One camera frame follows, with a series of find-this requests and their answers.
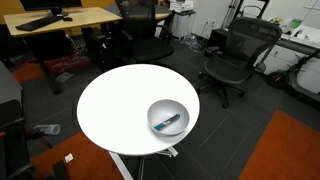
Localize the black padded office chair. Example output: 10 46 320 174
114 0 176 66

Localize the black computer monitor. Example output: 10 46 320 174
19 0 83 18

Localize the clear plastic bottle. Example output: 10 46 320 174
33 123 62 136

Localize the white round bowl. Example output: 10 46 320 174
146 98 191 137

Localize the small white paper scrap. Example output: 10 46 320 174
64 152 75 164

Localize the black kick scooter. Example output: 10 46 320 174
266 49 320 108

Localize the black floor box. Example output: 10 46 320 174
207 28 232 52

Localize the black mesh office chair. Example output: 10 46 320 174
196 17 284 109

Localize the light wooden desk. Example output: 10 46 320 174
3 6 123 95

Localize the white cabinet desk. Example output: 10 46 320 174
256 16 320 95

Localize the teal marker pen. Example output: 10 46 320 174
153 113 181 131

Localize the white drawer cabinet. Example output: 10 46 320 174
171 11 197 40

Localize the black computer keyboard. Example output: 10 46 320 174
14 15 64 32

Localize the white table base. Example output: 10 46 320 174
108 145 179 180

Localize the black computer tower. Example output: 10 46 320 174
81 26 112 69

